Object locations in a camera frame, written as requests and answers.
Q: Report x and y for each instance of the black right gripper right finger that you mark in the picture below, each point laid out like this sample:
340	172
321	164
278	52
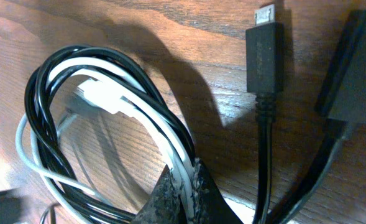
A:
208	204

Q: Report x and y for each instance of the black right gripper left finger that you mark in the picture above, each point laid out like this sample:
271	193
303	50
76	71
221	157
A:
163	206

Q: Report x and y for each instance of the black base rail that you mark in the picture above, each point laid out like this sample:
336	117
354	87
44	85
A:
10	207

